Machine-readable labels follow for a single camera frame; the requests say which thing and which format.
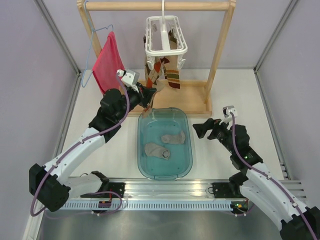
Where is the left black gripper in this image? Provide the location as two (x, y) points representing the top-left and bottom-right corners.
(115, 81), (157, 121)

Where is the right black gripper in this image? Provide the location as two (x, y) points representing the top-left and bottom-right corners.
(192, 116), (236, 154)

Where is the argyle patterned sock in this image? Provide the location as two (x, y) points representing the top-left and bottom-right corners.
(142, 56), (164, 118)

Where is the grey ankle sock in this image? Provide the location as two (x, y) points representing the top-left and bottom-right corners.
(161, 130), (186, 145)
(144, 142), (171, 160)

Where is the white clip sock hanger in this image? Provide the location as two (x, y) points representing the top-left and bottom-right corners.
(144, 0), (188, 70)

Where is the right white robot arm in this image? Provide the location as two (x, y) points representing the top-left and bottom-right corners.
(192, 118), (320, 240)

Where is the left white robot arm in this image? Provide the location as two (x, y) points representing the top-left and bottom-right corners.
(28, 83), (157, 217)

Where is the wooden clothes rack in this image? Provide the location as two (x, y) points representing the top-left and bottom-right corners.
(76, 0), (236, 118)

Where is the blue translucent plastic bin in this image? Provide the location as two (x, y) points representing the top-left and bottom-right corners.
(137, 107), (193, 181)

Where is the cream striped sock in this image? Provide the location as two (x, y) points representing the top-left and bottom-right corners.
(161, 30), (181, 89)

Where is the red mesh cloth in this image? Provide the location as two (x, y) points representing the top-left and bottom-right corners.
(92, 31), (125, 94)

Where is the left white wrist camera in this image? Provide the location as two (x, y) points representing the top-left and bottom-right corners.
(116, 69), (140, 93)

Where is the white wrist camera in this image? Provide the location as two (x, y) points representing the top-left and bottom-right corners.
(116, 69), (140, 93)
(219, 105), (238, 125)

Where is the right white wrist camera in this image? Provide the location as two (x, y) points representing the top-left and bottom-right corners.
(219, 105), (238, 125)

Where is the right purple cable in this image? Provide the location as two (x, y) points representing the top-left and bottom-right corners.
(229, 112), (316, 240)

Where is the purple cable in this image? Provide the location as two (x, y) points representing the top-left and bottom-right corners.
(30, 72), (130, 217)
(229, 112), (316, 240)

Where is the blue wire hanger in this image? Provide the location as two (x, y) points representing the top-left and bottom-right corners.
(76, 0), (114, 88)

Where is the aluminium mounting rail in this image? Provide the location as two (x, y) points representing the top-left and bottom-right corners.
(62, 176), (308, 201)

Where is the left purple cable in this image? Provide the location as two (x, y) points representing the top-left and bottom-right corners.
(30, 72), (130, 217)

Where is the slotted cable duct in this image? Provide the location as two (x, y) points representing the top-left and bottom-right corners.
(61, 199), (233, 212)

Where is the left aluminium frame post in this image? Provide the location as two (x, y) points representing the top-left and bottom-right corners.
(33, 0), (82, 76)

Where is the aluminium frame post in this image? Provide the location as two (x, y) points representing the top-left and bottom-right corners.
(252, 0), (301, 76)
(33, 0), (82, 76)

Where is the right aluminium frame post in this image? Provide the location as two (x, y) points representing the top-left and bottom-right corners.
(252, 0), (301, 76)

